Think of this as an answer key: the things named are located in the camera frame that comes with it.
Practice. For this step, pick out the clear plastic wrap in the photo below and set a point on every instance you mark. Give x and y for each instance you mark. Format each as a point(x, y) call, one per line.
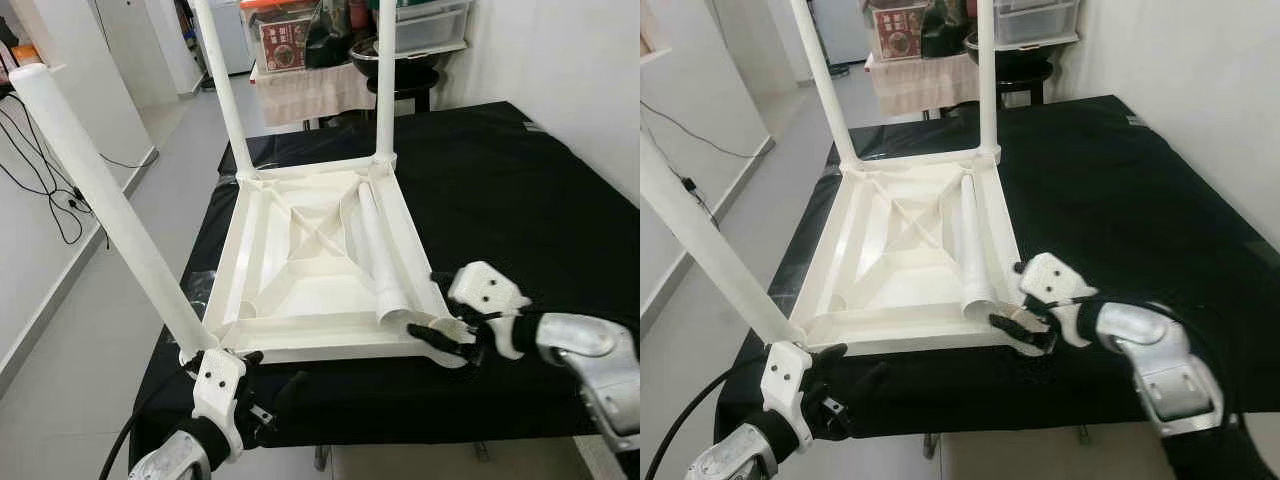
point(197, 285)
point(795, 275)

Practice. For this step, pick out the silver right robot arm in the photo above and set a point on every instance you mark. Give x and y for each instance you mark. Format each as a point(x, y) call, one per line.
point(590, 350)
point(1170, 370)

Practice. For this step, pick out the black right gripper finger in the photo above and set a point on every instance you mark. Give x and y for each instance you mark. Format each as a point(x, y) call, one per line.
point(1021, 269)
point(435, 337)
point(443, 281)
point(1015, 330)

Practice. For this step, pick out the black table cloth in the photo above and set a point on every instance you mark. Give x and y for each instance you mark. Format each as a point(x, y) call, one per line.
point(1130, 200)
point(520, 200)

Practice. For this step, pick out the black plastic bag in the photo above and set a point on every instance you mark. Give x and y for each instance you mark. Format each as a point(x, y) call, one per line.
point(945, 30)
point(330, 35)

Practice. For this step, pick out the red printed box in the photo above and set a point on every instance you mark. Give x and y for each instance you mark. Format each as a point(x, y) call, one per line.
point(283, 45)
point(898, 32)

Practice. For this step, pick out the grey tape strip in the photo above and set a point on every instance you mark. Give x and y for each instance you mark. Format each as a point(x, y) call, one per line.
point(1137, 120)
point(532, 127)

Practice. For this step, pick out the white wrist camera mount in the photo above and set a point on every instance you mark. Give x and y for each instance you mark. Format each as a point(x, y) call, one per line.
point(490, 288)
point(1058, 278)
point(785, 385)
point(218, 390)

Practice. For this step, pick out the black bowl with steel rim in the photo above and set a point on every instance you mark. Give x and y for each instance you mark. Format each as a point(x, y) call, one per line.
point(1025, 50)
point(415, 55)

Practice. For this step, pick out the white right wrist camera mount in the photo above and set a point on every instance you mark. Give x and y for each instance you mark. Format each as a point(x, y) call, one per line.
point(1058, 278)
point(490, 288)

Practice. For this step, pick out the clear bin with orange lid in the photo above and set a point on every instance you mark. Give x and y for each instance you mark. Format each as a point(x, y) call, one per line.
point(280, 8)

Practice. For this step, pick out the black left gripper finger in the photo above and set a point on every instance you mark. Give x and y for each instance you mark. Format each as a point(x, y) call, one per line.
point(830, 354)
point(870, 384)
point(290, 393)
point(250, 361)

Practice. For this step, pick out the white plastic table top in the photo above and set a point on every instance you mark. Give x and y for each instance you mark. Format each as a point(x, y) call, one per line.
point(300, 290)
point(880, 280)

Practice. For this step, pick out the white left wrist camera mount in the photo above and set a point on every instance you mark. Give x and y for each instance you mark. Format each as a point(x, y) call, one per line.
point(785, 385)
point(218, 390)

